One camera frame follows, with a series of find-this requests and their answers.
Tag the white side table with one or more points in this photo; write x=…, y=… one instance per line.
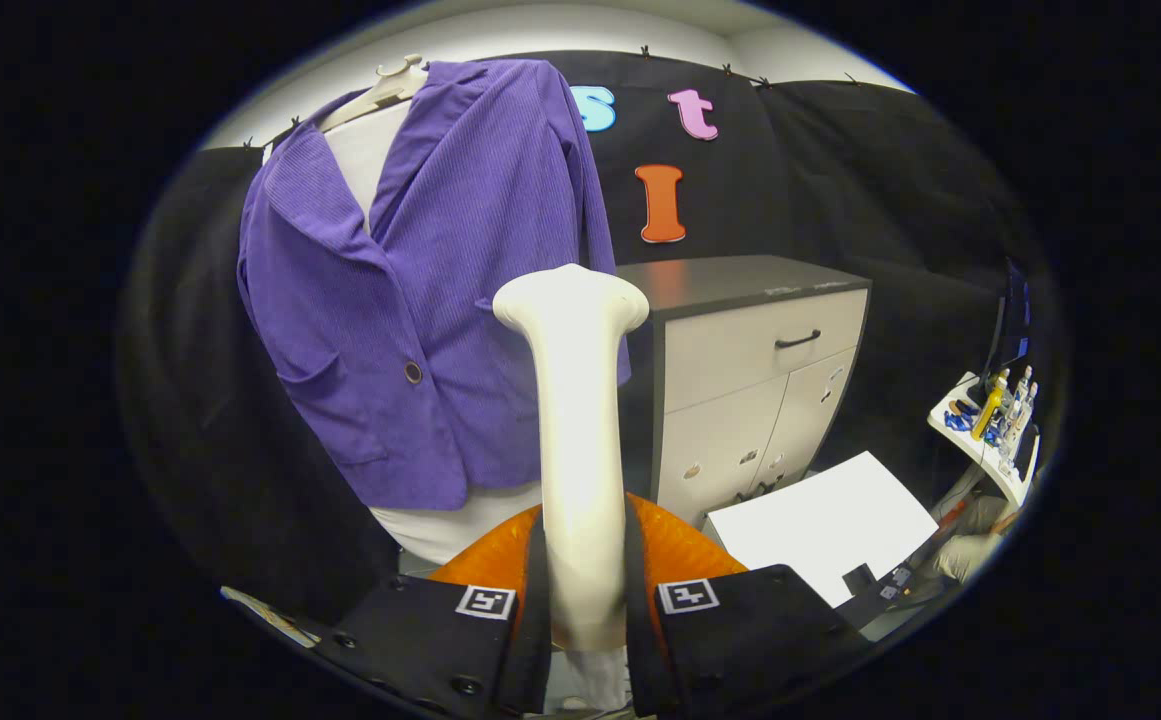
x=990, y=458

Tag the black backdrop cloth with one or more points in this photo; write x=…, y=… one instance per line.
x=200, y=400

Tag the grey cabinet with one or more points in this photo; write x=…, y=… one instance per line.
x=740, y=350

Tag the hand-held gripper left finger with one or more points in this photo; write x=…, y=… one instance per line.
x=537, y=640

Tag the computer monitor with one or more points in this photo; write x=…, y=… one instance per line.
x=1012, y=320

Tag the row of black clips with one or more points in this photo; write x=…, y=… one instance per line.
x=645, y=50

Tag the white garment form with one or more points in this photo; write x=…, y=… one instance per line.
x=365, y=165

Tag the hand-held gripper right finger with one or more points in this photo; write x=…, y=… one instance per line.
x=637, y=640

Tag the yellow bottle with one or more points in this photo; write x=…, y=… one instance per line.
x=988, y=410

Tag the white paper sheet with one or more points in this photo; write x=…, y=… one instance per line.
x=820, y=520

